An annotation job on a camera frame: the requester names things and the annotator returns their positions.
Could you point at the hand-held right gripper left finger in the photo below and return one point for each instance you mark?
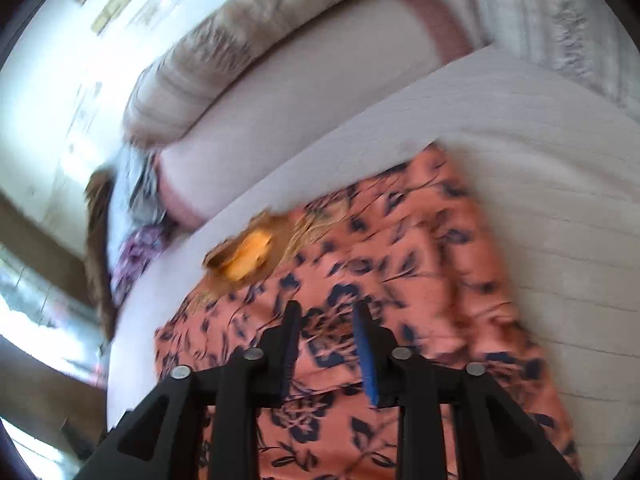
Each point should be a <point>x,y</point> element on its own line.
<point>292,355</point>

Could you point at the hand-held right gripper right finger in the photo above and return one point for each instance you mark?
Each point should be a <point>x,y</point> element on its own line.
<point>367,360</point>

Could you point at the orange floral garment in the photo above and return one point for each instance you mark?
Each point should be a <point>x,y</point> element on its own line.
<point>425,270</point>

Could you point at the purple cloth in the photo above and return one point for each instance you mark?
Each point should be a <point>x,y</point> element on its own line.
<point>135,255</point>

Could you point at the brown cloth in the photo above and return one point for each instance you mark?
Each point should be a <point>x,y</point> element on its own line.
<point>97,240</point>

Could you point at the grey-blue cloth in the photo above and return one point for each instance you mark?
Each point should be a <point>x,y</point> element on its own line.
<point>130,185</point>

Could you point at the window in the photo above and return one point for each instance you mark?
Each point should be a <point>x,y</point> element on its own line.
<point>45,310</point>

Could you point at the pale quilted bed mat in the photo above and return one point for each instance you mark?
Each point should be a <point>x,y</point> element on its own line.
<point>550,160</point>

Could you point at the pink sofa cushion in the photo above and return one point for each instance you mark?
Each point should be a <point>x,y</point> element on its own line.
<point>325,85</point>

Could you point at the striped floral bolster pillow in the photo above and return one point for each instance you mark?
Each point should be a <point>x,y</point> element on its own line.
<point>225,60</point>

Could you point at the wall picture frame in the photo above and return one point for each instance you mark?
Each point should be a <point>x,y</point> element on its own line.
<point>112,9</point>

